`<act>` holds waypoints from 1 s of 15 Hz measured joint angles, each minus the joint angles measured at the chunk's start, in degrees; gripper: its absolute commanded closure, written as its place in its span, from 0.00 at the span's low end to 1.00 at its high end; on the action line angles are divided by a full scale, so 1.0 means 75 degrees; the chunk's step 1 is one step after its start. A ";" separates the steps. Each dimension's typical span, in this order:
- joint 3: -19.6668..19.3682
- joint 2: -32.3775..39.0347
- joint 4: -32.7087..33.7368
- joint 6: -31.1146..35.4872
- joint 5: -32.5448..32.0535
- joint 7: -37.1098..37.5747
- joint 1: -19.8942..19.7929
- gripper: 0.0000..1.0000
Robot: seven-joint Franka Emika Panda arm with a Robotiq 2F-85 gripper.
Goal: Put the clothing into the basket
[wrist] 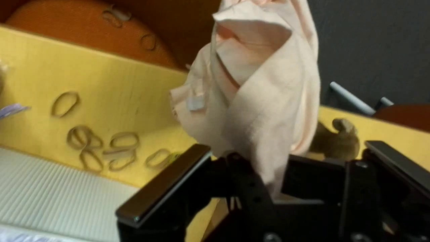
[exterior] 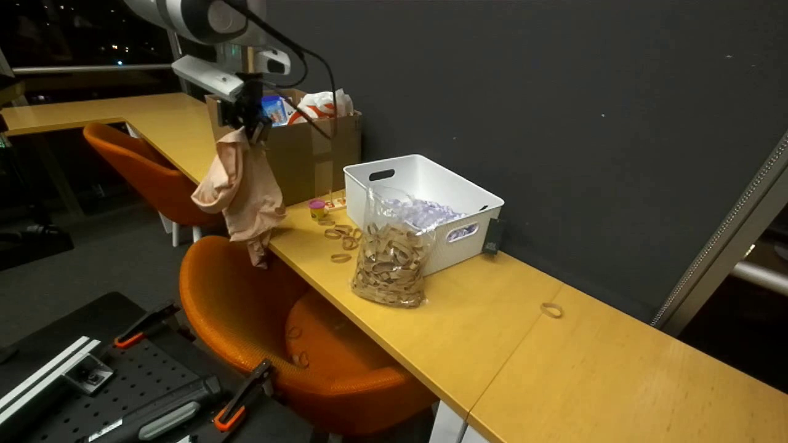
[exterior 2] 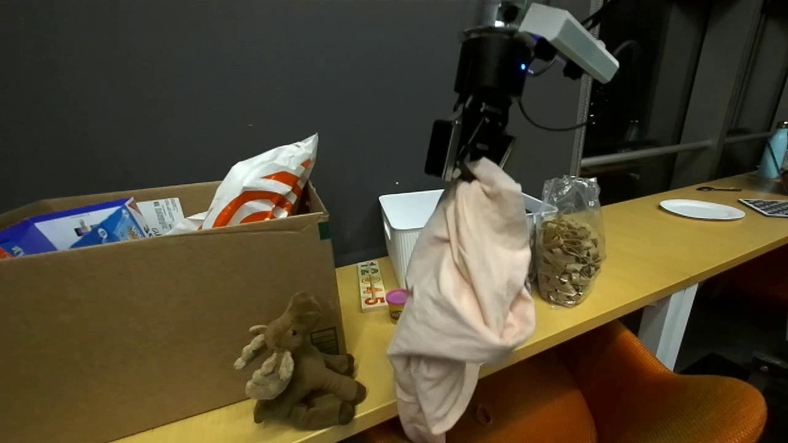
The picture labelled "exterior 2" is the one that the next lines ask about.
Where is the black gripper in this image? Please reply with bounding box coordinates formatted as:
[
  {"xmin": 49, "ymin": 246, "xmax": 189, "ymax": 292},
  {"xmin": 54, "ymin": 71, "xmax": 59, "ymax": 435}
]
[{"xmin": 423, "ymin": 90, "xmax": 519, "ymax": 184}]

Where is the pale pink clothing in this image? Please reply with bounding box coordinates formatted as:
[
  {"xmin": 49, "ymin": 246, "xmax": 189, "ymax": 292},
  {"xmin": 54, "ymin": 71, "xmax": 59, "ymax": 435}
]
[{"xmin": 387, "ymin": 154, "xmax": 539, "ymax": 443}]

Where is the white plastic basket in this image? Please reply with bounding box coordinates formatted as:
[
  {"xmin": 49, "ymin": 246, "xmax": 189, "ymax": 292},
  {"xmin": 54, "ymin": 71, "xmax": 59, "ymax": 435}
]
[{"xmin": 376, "ymin": 188, "xmax": 556, "ymax": 286}]

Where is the wooden number card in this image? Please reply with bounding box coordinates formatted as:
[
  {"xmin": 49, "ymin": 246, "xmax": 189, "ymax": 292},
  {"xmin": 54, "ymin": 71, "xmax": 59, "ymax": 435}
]
[{"xmin": 354, "ymin": 259, "xmax": 390, "ymax": 316}]

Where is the white orange plastic bag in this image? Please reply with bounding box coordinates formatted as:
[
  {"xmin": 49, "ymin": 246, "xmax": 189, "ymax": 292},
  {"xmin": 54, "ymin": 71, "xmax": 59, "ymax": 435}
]
[{"xmin": 199, "ymin": 134, "xmax": 320, "ymax": 233}]

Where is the white plate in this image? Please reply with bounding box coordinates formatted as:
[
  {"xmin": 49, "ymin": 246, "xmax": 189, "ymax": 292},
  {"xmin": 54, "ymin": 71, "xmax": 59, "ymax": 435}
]
[{"xmin": 658, "ymin": 198, "xmax": 749, "ymax": 223}]

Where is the white table leg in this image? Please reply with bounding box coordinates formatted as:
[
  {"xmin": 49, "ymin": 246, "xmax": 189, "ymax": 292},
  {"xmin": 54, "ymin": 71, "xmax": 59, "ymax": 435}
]
[{"xmin": 638, "ymin": 280, "xmax": 701, "ymax": 373}]

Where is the brown moose plush toy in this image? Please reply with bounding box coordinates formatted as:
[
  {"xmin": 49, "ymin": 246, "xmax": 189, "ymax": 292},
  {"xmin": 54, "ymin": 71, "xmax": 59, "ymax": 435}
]
[{"xmin": 231, "ymin": 291, "xmax": 370, "ymax": 433}]

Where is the grey keyboard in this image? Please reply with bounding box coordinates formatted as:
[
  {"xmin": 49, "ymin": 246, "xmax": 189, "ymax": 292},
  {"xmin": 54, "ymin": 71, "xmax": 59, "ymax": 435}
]
[{"xmin": 736, "ymin": 194, "xmax": 788, "ymax": 221}]

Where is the teal bottle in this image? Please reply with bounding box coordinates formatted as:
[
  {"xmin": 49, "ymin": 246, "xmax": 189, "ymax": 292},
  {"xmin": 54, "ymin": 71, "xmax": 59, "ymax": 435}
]
[{"xmin": 757, "ymin": 119, "xmax": 788, "ymax": 182}]

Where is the white paper package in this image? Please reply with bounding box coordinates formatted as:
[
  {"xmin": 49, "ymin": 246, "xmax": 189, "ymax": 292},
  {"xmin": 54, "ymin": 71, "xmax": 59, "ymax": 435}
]
[{"xmin": 132, "ymin": 194, "xmax": 206, "ymax": 241}]

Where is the orange fabric chair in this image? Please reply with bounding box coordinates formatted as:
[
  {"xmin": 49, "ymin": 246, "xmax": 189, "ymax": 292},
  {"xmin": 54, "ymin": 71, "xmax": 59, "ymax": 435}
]
[{"xmin": 353, "ymin": 321, "xmax": 771, "ymax": 443}]

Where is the blue printed carton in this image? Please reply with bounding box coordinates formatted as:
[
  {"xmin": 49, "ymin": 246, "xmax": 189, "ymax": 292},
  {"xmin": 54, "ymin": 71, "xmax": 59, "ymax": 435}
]
[{"xmin": 0, "ymin": 198, "xmax": 151, "ymax": 262}]

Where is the large cardboard box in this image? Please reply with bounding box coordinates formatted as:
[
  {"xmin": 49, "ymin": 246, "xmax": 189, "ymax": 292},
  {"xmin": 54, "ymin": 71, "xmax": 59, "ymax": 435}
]
[{"xmin": 0, "ymin": 179, "xmax": 347, "ymax": 443}]

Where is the black cable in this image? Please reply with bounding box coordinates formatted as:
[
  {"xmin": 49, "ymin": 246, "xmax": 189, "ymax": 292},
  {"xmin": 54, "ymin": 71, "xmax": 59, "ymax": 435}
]
[{"xmin": 515, "ymin": 35, "xmax": 643, "ymax": 135}]

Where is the grey vertical post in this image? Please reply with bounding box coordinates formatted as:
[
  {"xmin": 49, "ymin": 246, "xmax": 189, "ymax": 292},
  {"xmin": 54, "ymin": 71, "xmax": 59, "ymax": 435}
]
[{"xmin": 570, "ymin": 76, "xmax": 605, "ymax": 179}]

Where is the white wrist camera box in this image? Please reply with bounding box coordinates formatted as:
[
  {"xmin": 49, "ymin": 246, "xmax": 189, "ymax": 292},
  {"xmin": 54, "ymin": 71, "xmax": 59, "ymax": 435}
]
[{"xmin": 515, "ymin": 0, "xmax": 622, "ymax": 86}]

